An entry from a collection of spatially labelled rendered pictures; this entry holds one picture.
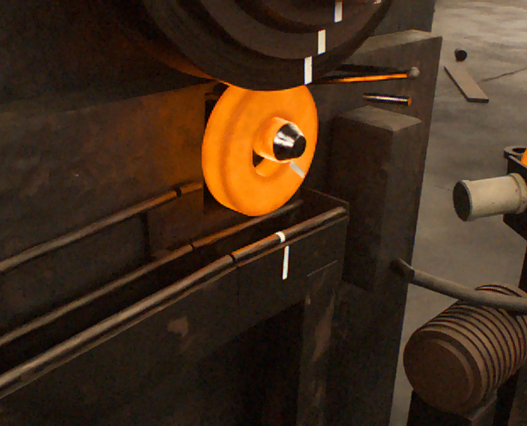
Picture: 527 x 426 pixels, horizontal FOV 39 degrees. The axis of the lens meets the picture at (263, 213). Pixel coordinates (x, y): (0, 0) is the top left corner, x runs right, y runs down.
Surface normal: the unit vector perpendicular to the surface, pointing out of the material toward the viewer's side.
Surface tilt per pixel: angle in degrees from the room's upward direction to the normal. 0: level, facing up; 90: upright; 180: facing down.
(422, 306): 0
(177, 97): 90
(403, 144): 90
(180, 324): 90
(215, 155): 86
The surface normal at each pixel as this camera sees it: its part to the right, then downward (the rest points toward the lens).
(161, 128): 0.74, 0.30
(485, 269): 0.04, -0.92
